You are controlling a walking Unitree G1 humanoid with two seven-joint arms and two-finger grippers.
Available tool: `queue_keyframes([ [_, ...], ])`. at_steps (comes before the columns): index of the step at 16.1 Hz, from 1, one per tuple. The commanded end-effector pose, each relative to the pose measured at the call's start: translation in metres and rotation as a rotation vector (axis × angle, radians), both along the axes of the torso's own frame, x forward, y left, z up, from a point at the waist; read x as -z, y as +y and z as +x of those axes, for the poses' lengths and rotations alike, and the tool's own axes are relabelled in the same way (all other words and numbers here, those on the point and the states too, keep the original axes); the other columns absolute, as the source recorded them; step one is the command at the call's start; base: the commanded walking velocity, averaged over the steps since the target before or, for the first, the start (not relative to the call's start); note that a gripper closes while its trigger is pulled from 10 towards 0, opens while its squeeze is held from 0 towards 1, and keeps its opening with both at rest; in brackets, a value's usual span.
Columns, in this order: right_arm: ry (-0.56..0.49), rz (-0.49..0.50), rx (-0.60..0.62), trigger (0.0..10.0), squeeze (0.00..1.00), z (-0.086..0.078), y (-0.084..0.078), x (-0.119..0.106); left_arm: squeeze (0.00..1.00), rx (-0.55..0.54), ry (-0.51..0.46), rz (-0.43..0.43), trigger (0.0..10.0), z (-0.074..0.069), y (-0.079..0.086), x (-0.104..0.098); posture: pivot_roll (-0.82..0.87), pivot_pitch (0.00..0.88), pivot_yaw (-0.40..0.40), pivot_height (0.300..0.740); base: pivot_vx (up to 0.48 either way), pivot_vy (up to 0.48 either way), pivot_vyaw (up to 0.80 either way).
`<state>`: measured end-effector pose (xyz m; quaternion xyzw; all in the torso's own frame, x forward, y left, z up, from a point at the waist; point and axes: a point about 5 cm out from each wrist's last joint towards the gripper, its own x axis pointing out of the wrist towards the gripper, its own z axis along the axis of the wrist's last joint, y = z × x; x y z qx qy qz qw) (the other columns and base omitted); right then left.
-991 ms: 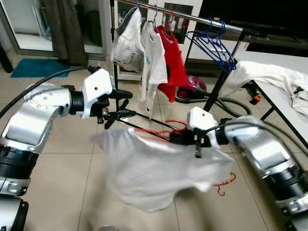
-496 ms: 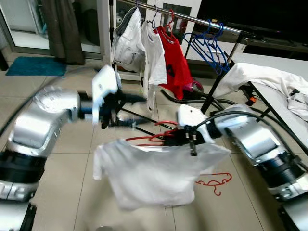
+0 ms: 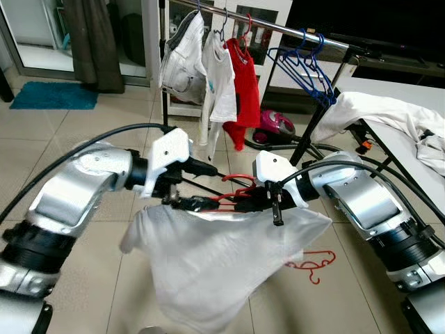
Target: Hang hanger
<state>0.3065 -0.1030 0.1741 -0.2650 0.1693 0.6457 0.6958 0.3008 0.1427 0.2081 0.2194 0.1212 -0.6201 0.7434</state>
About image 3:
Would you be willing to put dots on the red clothes hanger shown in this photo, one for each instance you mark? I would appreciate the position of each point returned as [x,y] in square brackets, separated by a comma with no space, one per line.
[299,264]
[249,24]
[245,178]

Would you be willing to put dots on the white shirt with sewn emblems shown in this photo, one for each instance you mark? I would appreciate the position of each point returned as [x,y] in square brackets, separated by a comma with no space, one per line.
[208,264]

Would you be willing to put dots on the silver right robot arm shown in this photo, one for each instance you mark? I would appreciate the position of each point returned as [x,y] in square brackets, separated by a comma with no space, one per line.
[361,202]

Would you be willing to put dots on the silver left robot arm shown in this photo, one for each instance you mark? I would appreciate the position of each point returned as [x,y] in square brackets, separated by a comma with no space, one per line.
[76,188]

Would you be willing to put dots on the purple clothes hanger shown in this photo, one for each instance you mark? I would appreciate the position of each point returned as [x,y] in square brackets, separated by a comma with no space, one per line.
[199,7]
[224,21]

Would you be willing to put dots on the pink vacuum cleaner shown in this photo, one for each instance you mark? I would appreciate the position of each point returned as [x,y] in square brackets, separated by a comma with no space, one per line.
[274,125]

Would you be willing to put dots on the white shirt with teal print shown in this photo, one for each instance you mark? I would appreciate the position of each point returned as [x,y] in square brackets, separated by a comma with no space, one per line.
[221,83]

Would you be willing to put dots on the red sleeveless shirt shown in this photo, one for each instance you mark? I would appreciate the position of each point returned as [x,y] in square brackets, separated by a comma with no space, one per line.
[245,90]

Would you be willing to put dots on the orange clamp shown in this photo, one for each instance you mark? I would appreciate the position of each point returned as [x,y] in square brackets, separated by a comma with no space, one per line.
[366,146]

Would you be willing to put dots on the white jacket with striped hem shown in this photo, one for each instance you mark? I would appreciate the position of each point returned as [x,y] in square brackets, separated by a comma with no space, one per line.
[182,56]

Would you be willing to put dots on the white crumpled cloth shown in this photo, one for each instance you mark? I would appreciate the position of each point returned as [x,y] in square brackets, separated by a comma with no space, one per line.
[375,111]

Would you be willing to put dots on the cream cloth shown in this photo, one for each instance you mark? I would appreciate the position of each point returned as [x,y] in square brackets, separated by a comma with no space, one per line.
[432,149]

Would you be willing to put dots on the teal floor mat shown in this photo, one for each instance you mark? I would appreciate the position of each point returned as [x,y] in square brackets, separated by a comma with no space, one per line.
[52,96]

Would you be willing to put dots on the grey curtain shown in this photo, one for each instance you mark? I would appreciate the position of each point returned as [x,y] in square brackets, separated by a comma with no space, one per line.
[94,49]

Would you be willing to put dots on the steel clothes rack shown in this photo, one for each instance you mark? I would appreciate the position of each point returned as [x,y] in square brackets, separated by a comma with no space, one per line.
[278,28]

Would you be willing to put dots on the white glass door cabinet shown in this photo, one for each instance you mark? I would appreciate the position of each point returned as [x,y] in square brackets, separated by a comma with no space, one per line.
[279,14]

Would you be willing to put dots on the television stand with white drawer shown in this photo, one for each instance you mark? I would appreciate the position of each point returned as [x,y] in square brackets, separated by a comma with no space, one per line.
[410,69]

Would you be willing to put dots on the black desk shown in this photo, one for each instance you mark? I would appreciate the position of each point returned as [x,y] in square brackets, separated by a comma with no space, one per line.
[5,87]

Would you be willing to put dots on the black television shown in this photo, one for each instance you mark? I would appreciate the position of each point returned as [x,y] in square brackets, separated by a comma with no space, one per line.
[375,21]

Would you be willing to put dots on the white framed glass door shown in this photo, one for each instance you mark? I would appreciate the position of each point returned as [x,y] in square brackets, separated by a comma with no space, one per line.
[35,28]

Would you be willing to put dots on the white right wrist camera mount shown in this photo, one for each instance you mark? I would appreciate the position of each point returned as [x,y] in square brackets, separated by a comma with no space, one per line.
[274,170]

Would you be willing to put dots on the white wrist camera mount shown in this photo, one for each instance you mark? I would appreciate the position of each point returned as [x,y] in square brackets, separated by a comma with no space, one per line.
[274,170]
[167,149]

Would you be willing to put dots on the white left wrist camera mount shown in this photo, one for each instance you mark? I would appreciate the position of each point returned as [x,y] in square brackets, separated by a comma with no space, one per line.
[167,149]

